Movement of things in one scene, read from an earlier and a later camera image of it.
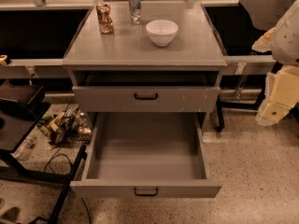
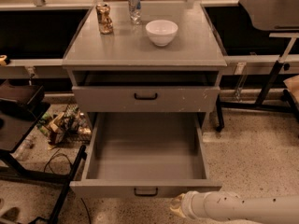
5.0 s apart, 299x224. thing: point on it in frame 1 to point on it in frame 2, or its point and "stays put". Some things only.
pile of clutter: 70,124 stays put
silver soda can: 135,7 stays put
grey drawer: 147,155 stays put
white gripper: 287,37 to 189,205
